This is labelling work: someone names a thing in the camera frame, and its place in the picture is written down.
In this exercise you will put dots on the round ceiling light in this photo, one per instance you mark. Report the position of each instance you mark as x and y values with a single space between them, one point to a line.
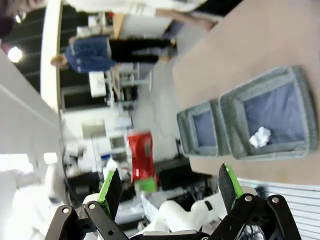
18 18
14 54

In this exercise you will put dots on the person in white sweater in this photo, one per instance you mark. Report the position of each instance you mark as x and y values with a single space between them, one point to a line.
125 3

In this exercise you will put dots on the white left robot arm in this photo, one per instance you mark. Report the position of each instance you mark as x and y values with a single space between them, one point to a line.
175 212

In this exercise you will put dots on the grey ribbed panel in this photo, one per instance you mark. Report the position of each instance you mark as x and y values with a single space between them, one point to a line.
295 207

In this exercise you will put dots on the grey fabric basket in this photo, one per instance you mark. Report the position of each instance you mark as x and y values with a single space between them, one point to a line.
235 135
185 135

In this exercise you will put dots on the crushed red can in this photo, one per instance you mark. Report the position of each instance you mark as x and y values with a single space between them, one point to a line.
141 155

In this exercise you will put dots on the person's left forearm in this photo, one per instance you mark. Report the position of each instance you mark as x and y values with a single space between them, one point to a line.
177 16

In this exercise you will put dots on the white paper ball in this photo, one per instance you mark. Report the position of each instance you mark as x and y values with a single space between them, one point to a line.
260 137

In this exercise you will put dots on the person's left hand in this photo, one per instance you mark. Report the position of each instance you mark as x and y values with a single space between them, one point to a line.
207 23

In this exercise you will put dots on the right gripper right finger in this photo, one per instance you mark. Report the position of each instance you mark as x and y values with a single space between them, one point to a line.
252 220

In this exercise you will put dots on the person in denim jacket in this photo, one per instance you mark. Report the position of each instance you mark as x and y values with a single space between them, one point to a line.
92 55

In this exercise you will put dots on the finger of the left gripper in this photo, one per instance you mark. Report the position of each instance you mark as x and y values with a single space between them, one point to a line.
147 185

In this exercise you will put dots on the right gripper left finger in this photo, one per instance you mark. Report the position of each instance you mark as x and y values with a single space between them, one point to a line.
100 220

